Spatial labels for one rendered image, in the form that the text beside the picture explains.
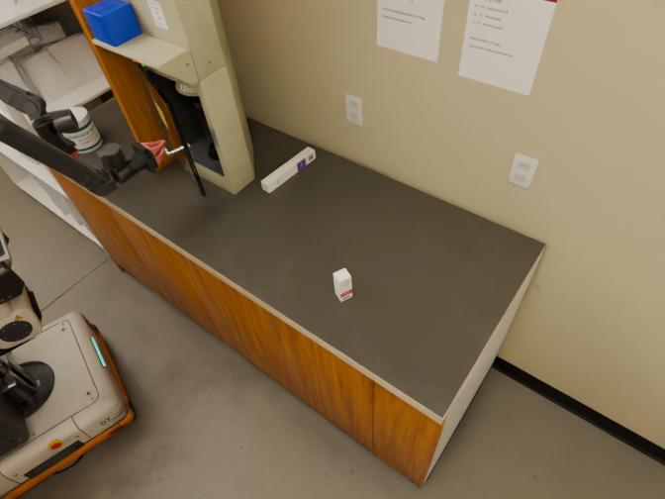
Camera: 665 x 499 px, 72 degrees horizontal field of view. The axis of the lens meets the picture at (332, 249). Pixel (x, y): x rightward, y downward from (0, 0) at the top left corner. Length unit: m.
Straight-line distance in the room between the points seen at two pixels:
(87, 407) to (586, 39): 2.18
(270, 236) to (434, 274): 0.57
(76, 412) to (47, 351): 0.37
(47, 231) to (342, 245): 2.42
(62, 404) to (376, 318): 1.48
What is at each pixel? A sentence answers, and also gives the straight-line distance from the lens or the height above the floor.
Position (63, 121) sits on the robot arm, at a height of 1.29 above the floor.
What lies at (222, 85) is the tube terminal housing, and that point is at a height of 1.36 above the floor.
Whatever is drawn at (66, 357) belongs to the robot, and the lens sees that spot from 2.47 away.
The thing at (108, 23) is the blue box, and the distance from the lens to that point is 1.58.
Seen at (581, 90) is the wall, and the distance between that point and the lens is 1.37.
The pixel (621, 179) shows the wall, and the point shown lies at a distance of 1.47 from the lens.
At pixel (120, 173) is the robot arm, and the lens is 1.60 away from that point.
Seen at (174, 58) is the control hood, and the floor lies 1.51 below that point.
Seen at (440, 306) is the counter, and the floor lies 0.94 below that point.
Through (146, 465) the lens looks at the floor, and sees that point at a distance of 2.40.
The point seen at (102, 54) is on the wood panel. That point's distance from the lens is 1.78.
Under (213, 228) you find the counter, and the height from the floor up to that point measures 0.94.
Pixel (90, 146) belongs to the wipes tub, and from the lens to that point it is 2.26.
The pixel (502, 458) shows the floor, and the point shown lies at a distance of 2.27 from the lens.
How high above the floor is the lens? 2.12
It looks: 50 degrees down
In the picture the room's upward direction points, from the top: 6 degrees counter-clockwise
